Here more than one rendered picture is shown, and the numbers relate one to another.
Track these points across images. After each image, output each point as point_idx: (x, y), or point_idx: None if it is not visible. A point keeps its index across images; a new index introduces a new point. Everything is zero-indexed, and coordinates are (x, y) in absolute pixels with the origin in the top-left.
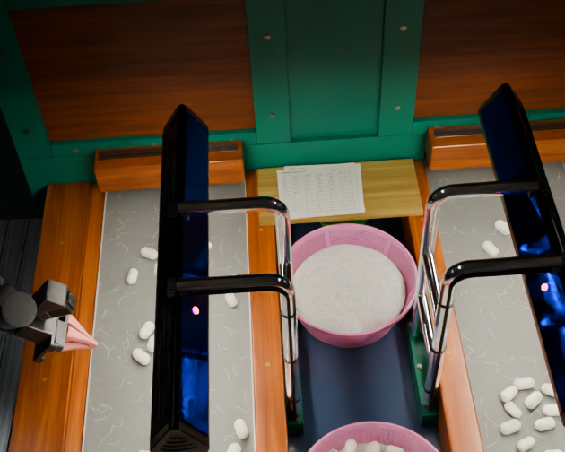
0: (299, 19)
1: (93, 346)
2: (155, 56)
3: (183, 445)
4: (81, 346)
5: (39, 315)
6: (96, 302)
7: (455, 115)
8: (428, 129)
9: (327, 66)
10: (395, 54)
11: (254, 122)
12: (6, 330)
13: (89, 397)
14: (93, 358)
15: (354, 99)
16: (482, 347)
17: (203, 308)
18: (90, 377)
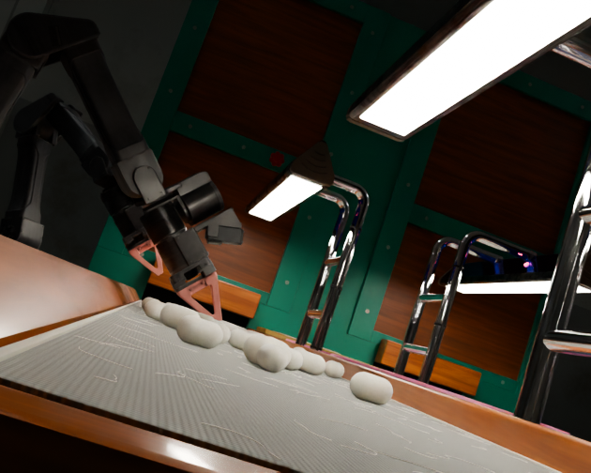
0: (330, 217)
1: (159, 271)
2: (234, 205)
3: (319, 166)
4: (151, 265)
5: (152, 202)
6: (139, 300)
7: (399, 339)
8: (382, 339)
9: None
10: (378, 266)
11: (270, 287)
12: (120, 204)
13: (138, 302)
14: (140, 302)
15: (340, 296)
16: None
17: None
18: (138, 301)
